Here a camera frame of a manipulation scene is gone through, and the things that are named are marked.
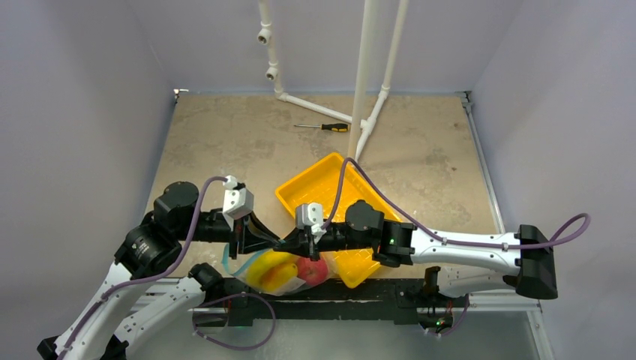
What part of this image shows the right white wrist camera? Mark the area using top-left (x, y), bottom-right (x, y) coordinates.
top-left (295, 202), bottom-right (326, 238)

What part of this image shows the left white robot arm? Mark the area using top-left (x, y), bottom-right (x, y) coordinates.
top-left (37, 176), bottom-right (279, 359)

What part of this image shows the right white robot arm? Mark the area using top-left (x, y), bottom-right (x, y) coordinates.
top-left (274, 200), bottom-right (558, 305)

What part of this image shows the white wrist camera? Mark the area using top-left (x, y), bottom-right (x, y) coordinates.
top-left (222, 175), bottom-right (254, 224)
top-left (295, 202), bottom-right (326, 238)

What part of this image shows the yellow plastic tray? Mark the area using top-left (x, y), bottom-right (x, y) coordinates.
top-left (274, 152), bottom-right (400, 289)

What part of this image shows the red apple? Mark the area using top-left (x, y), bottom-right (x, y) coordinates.
top-left (295, 258), bottom-right (331, 287)

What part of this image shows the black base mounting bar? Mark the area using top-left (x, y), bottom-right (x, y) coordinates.
top-left (194, 278), bottom-right (469, 326)

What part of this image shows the yellow banana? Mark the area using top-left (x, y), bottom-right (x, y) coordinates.
top-left (245, 250), bottom-right (295, 288)

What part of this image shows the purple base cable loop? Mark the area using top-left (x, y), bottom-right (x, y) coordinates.
top-left (191, 292), bottom-right (278, 352)

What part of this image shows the clear zip top bag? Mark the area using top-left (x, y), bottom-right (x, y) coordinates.
top-left (221, 246), bottom-right (338, 296)

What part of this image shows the orange yellow mango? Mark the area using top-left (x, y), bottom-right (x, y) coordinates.
top-left (260, 262), bottom-right (298, 293)

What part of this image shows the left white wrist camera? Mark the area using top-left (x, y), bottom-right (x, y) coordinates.
top-left (222, 175), bottom-right (254, 224)

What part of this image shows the black yellow screwdriver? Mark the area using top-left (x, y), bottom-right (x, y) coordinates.
top-left (295, 123), bottom-right (350, 132)

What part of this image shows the white pvc pipe frame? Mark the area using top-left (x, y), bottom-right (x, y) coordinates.
top-left (257, 0), bottom-right (410, 160)

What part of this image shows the aluminium rail frame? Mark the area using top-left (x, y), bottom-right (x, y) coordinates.
top-left (138, 93), bottom-right (540, 359)

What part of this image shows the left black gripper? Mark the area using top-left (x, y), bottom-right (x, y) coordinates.
top-left (177, 208), bottom-right (282, 258)

